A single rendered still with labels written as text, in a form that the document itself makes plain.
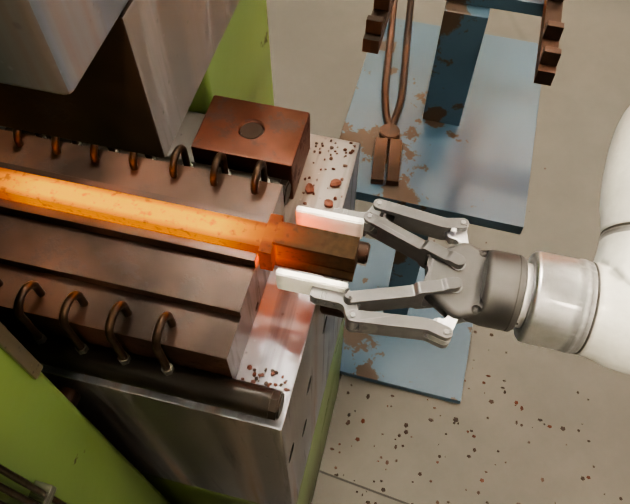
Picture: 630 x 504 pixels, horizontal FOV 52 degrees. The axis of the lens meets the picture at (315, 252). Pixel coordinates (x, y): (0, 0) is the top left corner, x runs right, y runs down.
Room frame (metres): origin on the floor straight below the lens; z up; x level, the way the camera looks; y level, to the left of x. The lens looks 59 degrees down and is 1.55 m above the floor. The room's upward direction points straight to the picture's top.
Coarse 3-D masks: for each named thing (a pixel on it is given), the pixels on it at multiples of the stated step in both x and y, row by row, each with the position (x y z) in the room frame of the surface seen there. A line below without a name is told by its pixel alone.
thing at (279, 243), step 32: (0, 192) 0.40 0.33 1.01; (32, 192) 0.40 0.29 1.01; (64, 192) 0.40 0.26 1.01; (96, 192) 0.40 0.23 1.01; (128, 224) 0.37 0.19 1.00; (160, 224) 0.36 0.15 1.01; (192, 224) 0.36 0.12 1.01; (224, 224) 0.36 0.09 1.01; (256, 224) 0.36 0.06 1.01; (288, 224) 0.36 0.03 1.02; (288, 256) 0.34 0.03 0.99; (320, 256) 0.33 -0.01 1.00; (352, 256) 0.32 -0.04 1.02
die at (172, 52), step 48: (144, 0) 0.25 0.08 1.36; (192, 0) 0.30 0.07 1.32; (144, 48) 0.24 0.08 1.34; (192, 48) 0.29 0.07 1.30; (0, 96) 0.25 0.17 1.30; (48, 96) 0.24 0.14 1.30; (96, 96) 0.24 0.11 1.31; (144, 96) 0.23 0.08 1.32; (192, 96) 0.28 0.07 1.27; (96, 144) 0.24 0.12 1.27; (144, 144) 0.23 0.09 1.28
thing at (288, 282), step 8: (280, 272) 0.31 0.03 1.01; (288, 272) 0.31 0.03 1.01; (296, 272) 0.31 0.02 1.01; (280, 280) 0.31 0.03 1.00; (288, 280) 0.30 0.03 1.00; (296, 280) 0.30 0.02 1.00; (304, 280) 0.30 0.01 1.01; (312, 280) 0.30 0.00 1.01; (320, 280) 0.30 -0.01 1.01; (328, 280) 0.30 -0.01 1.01; (280, 288) 0.31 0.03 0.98; (288, 288) 0.30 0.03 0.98; (296, 288) 0.30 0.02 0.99; (304, 288) 0.30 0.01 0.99; (328, 288) 0.29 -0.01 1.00; (336, 288) 0.29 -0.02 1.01; (344, 288) 0.29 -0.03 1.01
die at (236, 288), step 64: (128, 192) 0.41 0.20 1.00; (192, 192) 0.42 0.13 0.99; (0, 256) 0.34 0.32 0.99; (64, 256) 0.34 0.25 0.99; (128, 256) 0.34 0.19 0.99; (192, 256) 0.34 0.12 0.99; (256, 256) 0.33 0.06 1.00; (0, 320) 0.29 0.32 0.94; (128, 320) 0.27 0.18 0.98; (192, 320) 0.27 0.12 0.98
